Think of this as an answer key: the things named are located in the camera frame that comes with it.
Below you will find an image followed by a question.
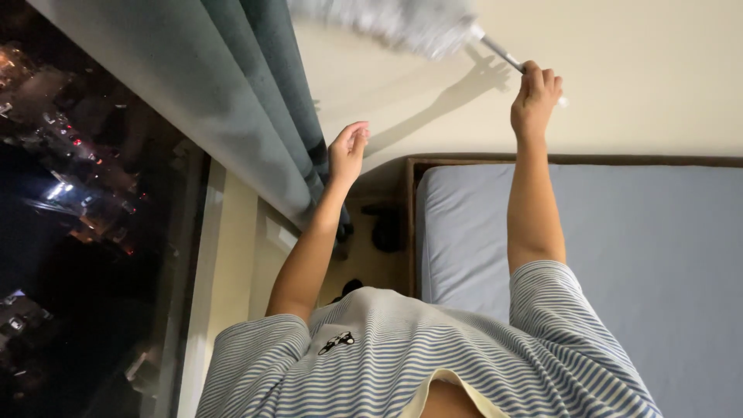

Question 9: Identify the person's left hand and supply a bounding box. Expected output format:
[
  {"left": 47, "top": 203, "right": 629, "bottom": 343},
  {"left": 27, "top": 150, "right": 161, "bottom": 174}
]
[{"left": 327, "top": 121, "right": 371, "bottom": 188}]

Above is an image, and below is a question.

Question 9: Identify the person's right hand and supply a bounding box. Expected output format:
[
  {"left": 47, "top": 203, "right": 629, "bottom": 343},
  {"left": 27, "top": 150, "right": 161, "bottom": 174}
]
[{"left": 510, "top": 60, "right": 564, "bottom": 142}]

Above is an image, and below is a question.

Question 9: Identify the white fluffy duster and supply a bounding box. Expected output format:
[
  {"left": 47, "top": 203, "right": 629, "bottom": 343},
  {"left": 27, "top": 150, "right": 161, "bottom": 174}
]
[{"left": 287, "top": 0, "right": 570, "bottom": 109}]

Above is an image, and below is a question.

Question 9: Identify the black object on floor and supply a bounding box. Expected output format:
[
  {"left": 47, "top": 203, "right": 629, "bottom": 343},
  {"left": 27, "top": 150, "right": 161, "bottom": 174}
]
[{"left": 363, "top": 203, "right": 404, "bottom": 254}]

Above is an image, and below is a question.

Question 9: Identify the grey-green curtain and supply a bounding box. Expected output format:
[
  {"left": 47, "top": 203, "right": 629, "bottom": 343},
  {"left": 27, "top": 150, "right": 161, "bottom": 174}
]
[{"left": 26, "top": 0, "right": 355, "bottom": 234}]

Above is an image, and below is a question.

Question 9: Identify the black slipper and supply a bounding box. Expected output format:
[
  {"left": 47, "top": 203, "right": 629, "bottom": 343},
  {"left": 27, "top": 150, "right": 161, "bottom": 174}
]
[{"left": 331, "top": 279, "right": 365, "bottom": 305}]

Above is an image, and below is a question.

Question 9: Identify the mattress with blue sheet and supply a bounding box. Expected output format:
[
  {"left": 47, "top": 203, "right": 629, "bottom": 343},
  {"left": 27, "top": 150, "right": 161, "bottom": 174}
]
[{"left": 414, "top": 164, "right": 743, "bottom": 418}]

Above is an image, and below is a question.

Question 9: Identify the blue striped shirt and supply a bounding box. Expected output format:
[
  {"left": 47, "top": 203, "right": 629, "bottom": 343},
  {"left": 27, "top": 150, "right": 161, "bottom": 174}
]
[{"left": 195, "top": 259, "right": 664, "bottom": 418}]

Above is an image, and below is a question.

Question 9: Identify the glass window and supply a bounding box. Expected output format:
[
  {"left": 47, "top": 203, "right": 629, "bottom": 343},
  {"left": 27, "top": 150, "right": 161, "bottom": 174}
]
[{"left": 0, "top": 0, "right": 211, "bottom": 418}]

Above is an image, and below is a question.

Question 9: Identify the brown bed frame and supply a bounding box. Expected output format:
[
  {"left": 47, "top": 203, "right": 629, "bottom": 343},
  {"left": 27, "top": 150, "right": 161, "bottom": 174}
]
[{"left": 404, "top": 152, "right": 743, "bottom": 300}]

